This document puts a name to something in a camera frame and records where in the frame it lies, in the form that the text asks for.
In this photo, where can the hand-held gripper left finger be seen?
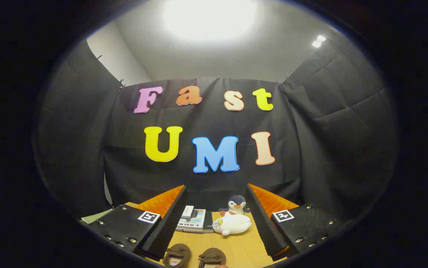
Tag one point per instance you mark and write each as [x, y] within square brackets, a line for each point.
[171, 223]

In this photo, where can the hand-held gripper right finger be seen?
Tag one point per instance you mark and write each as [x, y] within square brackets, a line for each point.
[262, 223]

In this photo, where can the brown fuzzy shoe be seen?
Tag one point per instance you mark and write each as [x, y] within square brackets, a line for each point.
[178, 253]
[212, 256]

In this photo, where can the green fabric storage box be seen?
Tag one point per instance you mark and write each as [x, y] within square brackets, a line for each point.
[96, 216]

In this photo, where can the small book blue cover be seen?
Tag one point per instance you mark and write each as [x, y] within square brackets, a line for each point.
[187, 212]

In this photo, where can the book with teal cover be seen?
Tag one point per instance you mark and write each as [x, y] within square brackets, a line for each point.
[197, 221]

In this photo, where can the white round plush toy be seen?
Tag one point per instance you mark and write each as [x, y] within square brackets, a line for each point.
[234, 224]

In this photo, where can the penguin plush toy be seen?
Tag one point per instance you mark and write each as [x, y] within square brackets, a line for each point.
[237, 204]

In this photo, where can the dark cover book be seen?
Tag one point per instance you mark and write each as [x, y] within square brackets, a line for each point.
[209, 221]

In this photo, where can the small ceiling spotlight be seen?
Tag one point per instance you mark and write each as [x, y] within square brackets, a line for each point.
[318, 41]

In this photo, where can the large bright ceiling light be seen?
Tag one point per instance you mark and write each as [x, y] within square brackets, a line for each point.
[210, 16]

